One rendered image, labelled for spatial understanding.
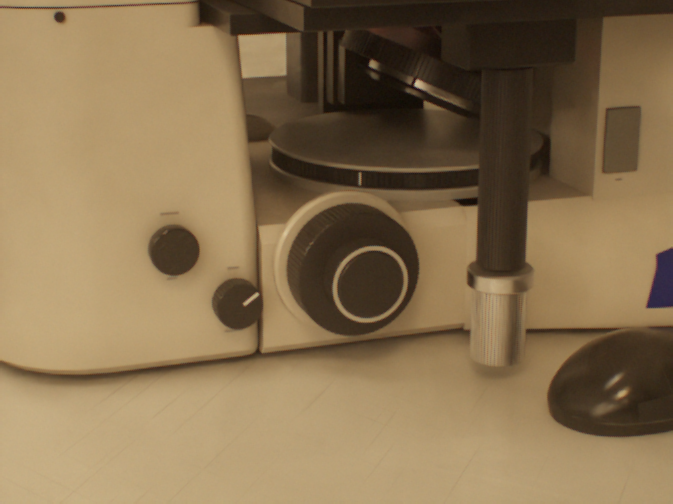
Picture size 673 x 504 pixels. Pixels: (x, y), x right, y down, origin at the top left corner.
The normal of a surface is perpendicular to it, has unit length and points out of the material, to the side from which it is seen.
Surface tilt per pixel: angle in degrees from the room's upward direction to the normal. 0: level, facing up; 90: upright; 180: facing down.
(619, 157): 90
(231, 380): 0
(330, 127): 0
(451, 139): 0
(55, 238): 90
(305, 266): 90
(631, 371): 41
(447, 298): 90
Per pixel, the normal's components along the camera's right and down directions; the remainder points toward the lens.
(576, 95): -0.94, 0.10
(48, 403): 0.00, -0.96
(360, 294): 0.33, 0.27
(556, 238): 0.17, -0.17
